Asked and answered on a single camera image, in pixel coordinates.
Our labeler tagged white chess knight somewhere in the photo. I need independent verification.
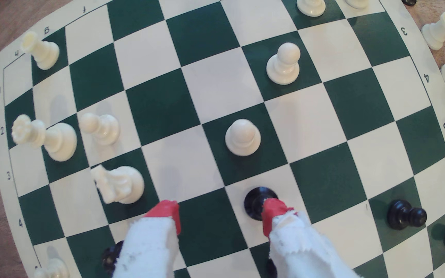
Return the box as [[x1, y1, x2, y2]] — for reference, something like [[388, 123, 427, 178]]
[[90, 165, 145, 205]]

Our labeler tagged white chess piece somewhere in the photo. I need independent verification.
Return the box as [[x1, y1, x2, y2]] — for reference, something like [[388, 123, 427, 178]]
[[33, 258, 70, 278]]

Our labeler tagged green and cream chess mat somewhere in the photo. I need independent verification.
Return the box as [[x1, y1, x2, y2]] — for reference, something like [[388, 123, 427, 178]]
[[0, 0, 445, 278]]

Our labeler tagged white chess queen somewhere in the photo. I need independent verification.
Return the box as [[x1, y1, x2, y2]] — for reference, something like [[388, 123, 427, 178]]
[[11, 114, 78, 162]]

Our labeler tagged white chess rook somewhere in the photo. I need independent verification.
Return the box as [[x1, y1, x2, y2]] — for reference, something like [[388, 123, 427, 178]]
[[21, 31, 60, 71], [421, 12, 445, 51]]

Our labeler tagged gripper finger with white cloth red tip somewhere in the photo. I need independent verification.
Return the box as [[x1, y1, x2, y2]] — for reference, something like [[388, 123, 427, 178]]
[[262, 198, 362, 278], [112, 199, 182, 278]]

